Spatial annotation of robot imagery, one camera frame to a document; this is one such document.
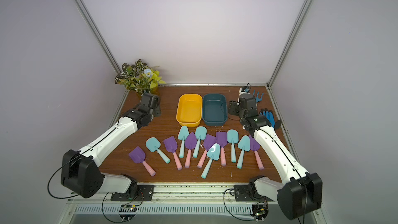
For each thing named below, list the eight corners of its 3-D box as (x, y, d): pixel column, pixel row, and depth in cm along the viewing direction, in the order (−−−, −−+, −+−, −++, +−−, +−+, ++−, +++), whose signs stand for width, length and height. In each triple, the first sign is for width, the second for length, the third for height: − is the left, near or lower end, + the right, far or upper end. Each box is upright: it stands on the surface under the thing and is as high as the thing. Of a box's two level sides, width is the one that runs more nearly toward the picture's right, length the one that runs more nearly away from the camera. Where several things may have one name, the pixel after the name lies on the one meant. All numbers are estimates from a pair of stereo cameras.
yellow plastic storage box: (176, 127, 98) (175, 123, 94) (180, 98, 114) (179, 93, 110) (202, 127, 98) (201, 123, 94) (202, 98, 114) (202, 93, 109)
